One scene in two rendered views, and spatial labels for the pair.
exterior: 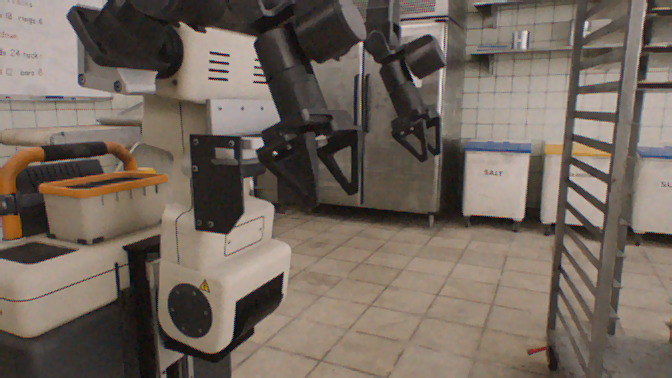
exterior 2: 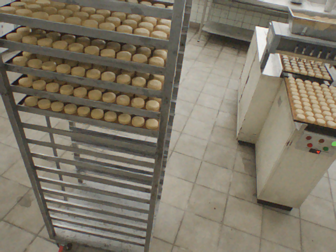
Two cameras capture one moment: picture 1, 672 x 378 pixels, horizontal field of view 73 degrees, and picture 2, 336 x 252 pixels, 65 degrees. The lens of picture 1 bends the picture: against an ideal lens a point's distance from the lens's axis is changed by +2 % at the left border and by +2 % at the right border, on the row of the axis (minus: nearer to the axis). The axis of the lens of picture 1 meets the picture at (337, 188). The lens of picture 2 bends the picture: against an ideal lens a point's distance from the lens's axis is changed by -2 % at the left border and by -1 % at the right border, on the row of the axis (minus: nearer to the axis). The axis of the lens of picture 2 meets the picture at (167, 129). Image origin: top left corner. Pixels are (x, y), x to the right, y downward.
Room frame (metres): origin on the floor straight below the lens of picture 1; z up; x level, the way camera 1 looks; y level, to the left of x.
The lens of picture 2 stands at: (1.35, 0.00, 1.82)
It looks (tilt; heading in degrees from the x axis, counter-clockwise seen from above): 40 degrees down; 259
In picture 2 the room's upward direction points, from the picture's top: 8 degrees clockwise
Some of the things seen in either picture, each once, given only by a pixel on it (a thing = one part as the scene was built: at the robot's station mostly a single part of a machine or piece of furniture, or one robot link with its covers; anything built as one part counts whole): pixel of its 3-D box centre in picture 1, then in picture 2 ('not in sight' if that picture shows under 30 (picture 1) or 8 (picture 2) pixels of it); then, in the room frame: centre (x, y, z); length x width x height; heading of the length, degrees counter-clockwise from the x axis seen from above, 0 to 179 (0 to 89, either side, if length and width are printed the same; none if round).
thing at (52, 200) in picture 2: (584, 273); (96, 208); (1.51, -0.86, 0.51); 0.64 x 0.03 x 0.03; 165
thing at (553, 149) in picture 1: (576, 188); not in sight; (3.82, -2.03, 0.38); 0.64 x 0.54 x 0.77; 156
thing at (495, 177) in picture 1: (495, 182); not in sight; (4.09, -1.45, 0.38); 0.64 x 0.54 x 0.77; 157
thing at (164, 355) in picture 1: (231, 294); not in sight; (0.94, 0.24, 0.68); 0.28 x 0.27 x 0.25; 155
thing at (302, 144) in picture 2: not in sight; (317, 144); (0.14, -1.12, 0.77); 0.24 x 0.04 x 0.14; 161
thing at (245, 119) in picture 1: (257, 159); not in sight; (0.83, 0.15, 0.99); 0.28 x 0.16 x 0.22; 155
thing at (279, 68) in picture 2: not in sight; (273, 45); (-0.11, -2.46, 0.88); 1.28 x 0.01 x 0.07; 71
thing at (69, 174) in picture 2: (592, 197); (93, 177); (1.51, -0.86, 0.78); 0.64 x 0.03 x 0.03; 165
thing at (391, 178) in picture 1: (378, 111); not in sight; (4.44, -0.39, 1.02); 1.40 x 0.90 x 2.05; 65
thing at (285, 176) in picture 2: not in sight; (290, 143); (0.02, -1.47, 0.45); 0.70 x 0.34 x 0.90; 71
